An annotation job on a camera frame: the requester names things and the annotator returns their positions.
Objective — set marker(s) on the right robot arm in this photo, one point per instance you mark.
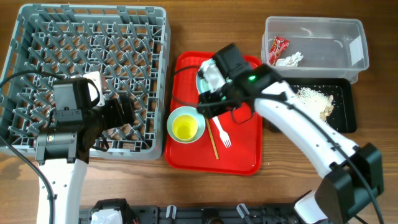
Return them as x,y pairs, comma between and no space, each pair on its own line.
351,174

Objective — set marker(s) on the wooden chopstick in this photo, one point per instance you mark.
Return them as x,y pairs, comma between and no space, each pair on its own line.
211,139

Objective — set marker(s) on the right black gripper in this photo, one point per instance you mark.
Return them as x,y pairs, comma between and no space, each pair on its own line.
206,101

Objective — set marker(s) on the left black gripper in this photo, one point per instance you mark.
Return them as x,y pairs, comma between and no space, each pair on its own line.
117,119

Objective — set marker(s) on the light blue bowl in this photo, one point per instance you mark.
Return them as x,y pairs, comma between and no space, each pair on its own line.
192,112

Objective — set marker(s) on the grey plastic dishwasher rack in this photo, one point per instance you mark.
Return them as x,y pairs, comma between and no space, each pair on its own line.
129,45

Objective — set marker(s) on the red plastic serving tray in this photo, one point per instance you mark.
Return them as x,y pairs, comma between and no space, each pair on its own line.
244,157

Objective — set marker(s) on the red snack wrapper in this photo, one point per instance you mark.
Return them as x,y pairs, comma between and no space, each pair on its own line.
278,46

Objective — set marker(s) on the large light blue plate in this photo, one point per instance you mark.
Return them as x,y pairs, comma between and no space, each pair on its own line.
206,81

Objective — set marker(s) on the clear plastic waste bin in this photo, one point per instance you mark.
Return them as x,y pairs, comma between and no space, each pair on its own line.
331,47

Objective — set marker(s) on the rice and peanut leftovers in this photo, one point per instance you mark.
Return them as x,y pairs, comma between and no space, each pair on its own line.
317,102

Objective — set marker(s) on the black rectangular food tray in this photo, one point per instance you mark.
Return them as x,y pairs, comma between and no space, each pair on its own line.
343,116

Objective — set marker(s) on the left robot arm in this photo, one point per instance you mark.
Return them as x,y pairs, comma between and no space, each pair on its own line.
62,151

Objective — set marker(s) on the white napkin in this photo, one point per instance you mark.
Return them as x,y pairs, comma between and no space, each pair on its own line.
291,61

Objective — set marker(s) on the yellow plastic cup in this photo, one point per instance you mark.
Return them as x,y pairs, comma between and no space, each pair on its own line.
184,127

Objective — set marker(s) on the white plastic fork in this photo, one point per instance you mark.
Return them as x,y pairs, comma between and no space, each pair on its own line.
223,134

